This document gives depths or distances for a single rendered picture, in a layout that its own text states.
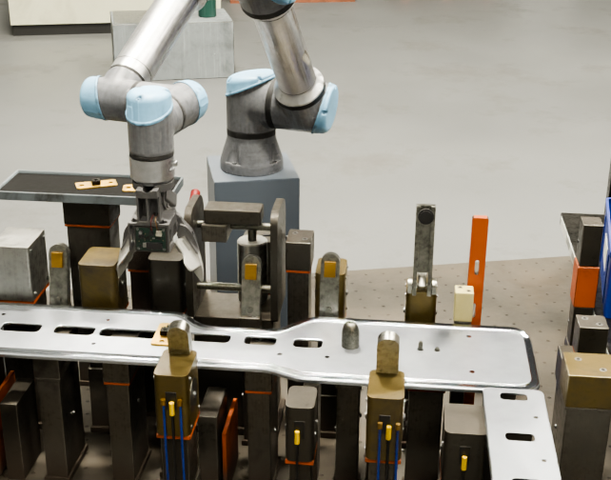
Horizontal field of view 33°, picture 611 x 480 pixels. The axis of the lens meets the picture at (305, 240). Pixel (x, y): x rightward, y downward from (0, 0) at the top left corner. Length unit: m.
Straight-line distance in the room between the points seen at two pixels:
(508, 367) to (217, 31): 6.24
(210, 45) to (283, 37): 5.74
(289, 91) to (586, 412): 0.97
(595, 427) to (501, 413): 0.17
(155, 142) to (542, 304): 1.38
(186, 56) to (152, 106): 6.20
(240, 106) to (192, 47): 5.50
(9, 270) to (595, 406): 1.12
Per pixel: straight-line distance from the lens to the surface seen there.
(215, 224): 1.99
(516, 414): 1.72
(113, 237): 2.24
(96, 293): 2.06
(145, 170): 1.74
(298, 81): 2.27
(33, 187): 2.24
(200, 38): 7.88
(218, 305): 2.11
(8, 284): 2.11
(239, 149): 2.43
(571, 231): 2.38
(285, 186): 2.42
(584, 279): 1.99
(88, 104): 1.88
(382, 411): 1.66
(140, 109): 1.71
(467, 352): 1.88
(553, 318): 2.72
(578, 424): 1.78
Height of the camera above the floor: 1.90
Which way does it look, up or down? 23 degrees down
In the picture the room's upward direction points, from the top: straight up
